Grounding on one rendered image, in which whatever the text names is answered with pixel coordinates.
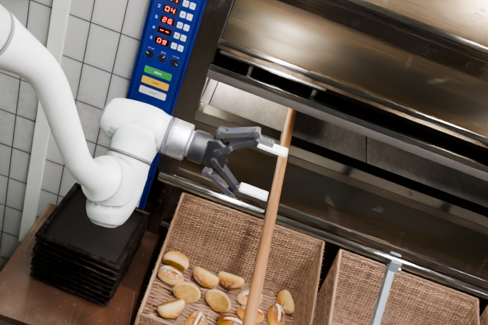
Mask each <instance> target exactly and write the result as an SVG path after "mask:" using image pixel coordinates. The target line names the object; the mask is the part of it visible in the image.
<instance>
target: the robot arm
mask: <svg viewBox="0 0 488 325"><path fill-rule="evenodd" d="M0 70H3V71H6V72H9V73H13V74H15V75H18V76H20V77H22V78H24V79H25V80H26V81H27V82H29V84H30V85H31V86H32V87H33V89H34V91H35V92H36V95H37V97H38V99H39V101H40V103H41V106H42V109H43V111H44V114H45V116H46V119H47V122H48V124H49V127H50V129H51V132H52V135H53V137H54V140H55V142H56V145H57V148H58V149H59V152H60V155H61V157H62V160H63V162H64V164H65V167H66V168H67V169H68V171H69V173H70V174H71V176H72V177H74V179H75V180H77V182H78V183H79V184H81V188H82V190H83V193H84V194H85V195H86V198H87V200H86V213H87V216H88V217H89V219H90V221H91V222H92V223H94V224H97V225H99V226H104V227H107V228H116V227H117V226H120V225H122V224H123V223H124V222H125V221H126V220H127V219H128V218H129V216H130V215H131V214H132V212H133V211H134V208H135V207H136V205H137V203H138V201H139V198H140V196H141V194H142V191H143V189H144V187H145V183H146V180H147V174H148V171H149V169H150V165H151V163H152V161H153V159H154V157H155V156H156V154H157V152H158V153H161V154H162V155H167V156H169V157H172V158H174V159H177V160H183V158H184V156H185V157H186V159H187V160H189V161H191V162H194V163H197V164H204V165H205V167H204V169H203V172H202V174H201V175H202V176H203V177H205V178H207V179H209V180H210V181H212V182H213V183H214V184H215V185H216V186H217V187H219V188H220V189H221V190H222V191H223V192H224V193H225V194H226V195H227V196H228V197H229V198H234V196H235V195H236V194H241V195H244V196H247V197H251V196H252V197H255V198H258V199H262V200H263V201H266V200H267V197H268V193H269V192H266V191H264V190H262V189H259V188H256V187H254V186H251V185H248V184H245V183H243V182H242V183H241V184H239V183H238V182H237V180H236V178H235V177H234V176H233V175H232V173H231V172H230V170H229V168H228V167H227V164H226V162H227V158H228V157H229V153H230V152H231V151H232V150H235V149H240V148H243V147H249V146H252V145H255V144H257V147H258V148H259V149H263V150H266V151H268V152H271V153H273V154H276V155H279V156H281V157H287V154H288V149H287V148H285V147H281V146H279V145H277V144H275V142H274V141H273V140H271V139H268V138H265V137H263V136H262V135H261V128H260V127H241V128H227V127H224V126H219V127H218V130H217V132H216V136H212V135H210V134H209V133H206V132H204V131H201V130H196V131H194V130H195V125H193V124H191V123H188V122H185V121H183V120H180V119H178V118H174V117H172V116H170V115H168V114H167V113H165V112H164V111H162V110H161V109H159V108H157V107H154V106H152V105H150V104H146V103H143V102H138V101H135V100H132V99H124V98H114V99H112V100H110V101H109V102H108V103H107V104H106V106H105V108H104V110H103V111H102V114H101V116H100V119H99V126H100V128H101V130H102V131H103V133H104V134H105V135H106V136H107V137H110V138H111V139H112V140H111V143H110V148H109V150H108V152H107V154H106V156H99V157H96V158H94V159H93V158H92V156H91V155H90V153H89V150H88V147H87V145H86V140H85V137H84V133H83V130H82V127H81V123H80V120H79V117H78V113H77V109H76V105H75V102H74V99H73V95H72V92H71V90H70V86H69V83H68V80H67V78H66V77H65V74H64V72H63V70H62V68H61V67H60V65H59V63H58V62H57V60H56V59H55V58H54V57H53V55H52V54H51V53H50V52H49V50H48V49H47V48H46V47H45V46H44V45H43V44H42V43H40V42H39V41H38V40H37V39H36V38H35V37H34V36H33V35H32V34H31V33H30V32H29V31H28V30H27V29H26V28H25V27H24V26H23V25H22V24H21V23H20V22H19V21H18V20H17V18H16V17H15V16H14V15H13V14H12V13H11V12H9V11H8V10H7V9H6V8H4V7H3V6H2V5H1V4H0ZM237 137H244V138H241V139H235V140H229V141H224V140H223V138H237ZM212 168H215V169H216V170H217V171H218V173H220V174H221V175H222V176H223V178H222V177H221V176H220V175H219V174H218V173H217V172H215V171H214V170H213V169H212Z"/></svg>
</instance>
